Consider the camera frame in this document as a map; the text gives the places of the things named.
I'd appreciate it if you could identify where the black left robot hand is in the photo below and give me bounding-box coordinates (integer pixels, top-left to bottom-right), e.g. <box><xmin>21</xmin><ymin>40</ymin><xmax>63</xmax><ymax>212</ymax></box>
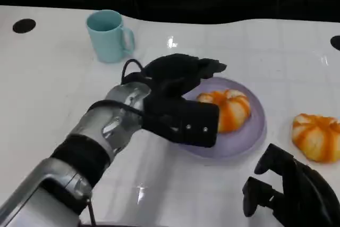
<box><xmin>142</xmin><ymin>53</ymin><xmax>228</xmax><ymax>100</ymax></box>

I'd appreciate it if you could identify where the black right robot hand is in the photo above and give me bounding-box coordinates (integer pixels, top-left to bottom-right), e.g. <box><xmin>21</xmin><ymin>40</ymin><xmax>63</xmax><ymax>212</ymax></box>
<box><xmin>241</xmin><ymin>143</ymin><xmax>340</xmax><ymax>227</ymax></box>

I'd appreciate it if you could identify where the pale green mug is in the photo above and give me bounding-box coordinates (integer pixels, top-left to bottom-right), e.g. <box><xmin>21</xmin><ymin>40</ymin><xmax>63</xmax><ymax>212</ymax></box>
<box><xmin>85</xmin><ymin>10</ymin><xmax>135</xmax><ymax>64</ymax></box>

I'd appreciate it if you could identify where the lilac plate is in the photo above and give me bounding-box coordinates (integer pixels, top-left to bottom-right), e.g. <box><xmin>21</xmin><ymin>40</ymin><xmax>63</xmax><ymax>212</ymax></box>
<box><xmin>169</xmin><ymin>77</ymin><xmax>267</xmax><ymax>162</ymax></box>

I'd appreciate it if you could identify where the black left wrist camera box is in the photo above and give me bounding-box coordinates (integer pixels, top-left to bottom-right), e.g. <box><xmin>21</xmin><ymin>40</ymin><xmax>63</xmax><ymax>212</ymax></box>
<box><xmin>141</xmin><ymin>94</ymin><xmax>220</xmax><ymax>148</ymax></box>

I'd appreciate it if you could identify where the black looping arm cable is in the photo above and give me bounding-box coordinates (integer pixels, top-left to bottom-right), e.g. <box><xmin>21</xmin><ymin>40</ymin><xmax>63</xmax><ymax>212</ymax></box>
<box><xmin>121</xmin><ymin>58</ymin><xmax>154</xmax><ymax>85</ymax></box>

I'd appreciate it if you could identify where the black cable across forearm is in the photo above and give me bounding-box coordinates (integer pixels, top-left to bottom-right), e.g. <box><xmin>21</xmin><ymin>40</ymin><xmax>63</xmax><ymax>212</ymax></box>
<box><xmin>87</xmin><ymin>99</ymin><xmax>149</xmax><ymax>118</ymax></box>

